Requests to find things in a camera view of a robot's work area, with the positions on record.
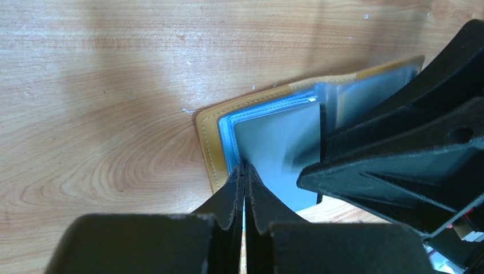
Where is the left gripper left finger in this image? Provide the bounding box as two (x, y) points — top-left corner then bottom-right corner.
(46, 166), (244, 273)

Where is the black VIP card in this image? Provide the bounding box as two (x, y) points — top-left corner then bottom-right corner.
(235, 102), (320, 211)

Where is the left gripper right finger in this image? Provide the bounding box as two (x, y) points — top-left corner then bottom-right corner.
(245, 164), (434, 273)

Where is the yellow leather card holder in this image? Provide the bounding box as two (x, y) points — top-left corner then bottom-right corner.
(196, 55), (425, 211)

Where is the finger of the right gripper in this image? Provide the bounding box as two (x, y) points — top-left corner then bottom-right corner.
(325, 19), (483, 160)
(297, 97), (483, 237)

